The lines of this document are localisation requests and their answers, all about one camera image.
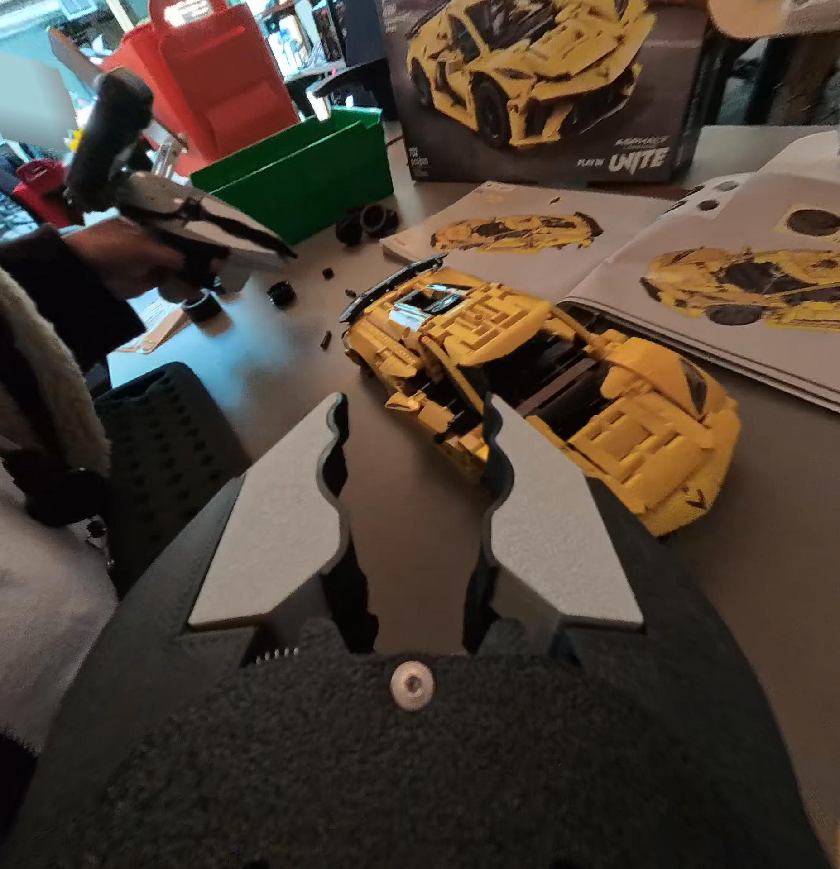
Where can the open instruction booklet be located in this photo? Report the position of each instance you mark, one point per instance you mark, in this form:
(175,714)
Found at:
(562,271)

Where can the model car set box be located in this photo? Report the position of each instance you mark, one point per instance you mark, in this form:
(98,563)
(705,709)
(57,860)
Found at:
(664,102)

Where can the black office chair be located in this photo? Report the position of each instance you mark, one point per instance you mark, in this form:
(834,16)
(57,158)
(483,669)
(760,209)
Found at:
(352,74)

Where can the black toy wheel rim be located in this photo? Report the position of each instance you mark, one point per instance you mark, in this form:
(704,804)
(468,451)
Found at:
(282,293)

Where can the person's left hand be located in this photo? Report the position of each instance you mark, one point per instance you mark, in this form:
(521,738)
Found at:
(128,261)

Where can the grey desk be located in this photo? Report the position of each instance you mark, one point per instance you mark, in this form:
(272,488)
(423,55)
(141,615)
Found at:
(766,543)

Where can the black toy tyre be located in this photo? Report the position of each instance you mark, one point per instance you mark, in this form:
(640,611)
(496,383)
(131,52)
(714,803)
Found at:
(204,307)
(348,232)
(379,221)

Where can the small pale paper sheet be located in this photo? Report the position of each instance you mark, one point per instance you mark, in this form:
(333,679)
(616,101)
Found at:
(158,332)

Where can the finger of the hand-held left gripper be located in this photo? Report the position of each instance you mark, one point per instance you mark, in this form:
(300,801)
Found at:
(250,261)
(168,197)

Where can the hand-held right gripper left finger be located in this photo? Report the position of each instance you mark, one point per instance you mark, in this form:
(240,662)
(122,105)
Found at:
(270,543)

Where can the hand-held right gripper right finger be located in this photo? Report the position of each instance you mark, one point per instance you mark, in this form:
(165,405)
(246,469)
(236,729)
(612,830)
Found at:
(562,550)

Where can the yellow toy brick car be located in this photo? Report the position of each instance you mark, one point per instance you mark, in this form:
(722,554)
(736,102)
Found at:
(528,353)

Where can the red fabric bin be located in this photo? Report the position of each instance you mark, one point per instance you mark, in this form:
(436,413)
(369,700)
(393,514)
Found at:
(229,88)

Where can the white shirt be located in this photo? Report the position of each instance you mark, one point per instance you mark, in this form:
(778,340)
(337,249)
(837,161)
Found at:
(39,611)

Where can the green plastic bin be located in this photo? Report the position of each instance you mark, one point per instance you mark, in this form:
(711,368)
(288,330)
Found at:
(311,176)

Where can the person's left forearm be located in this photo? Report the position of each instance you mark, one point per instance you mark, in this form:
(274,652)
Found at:
(60,299)

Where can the white slatted stand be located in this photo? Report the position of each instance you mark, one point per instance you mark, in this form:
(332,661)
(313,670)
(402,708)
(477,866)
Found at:
(167,153)

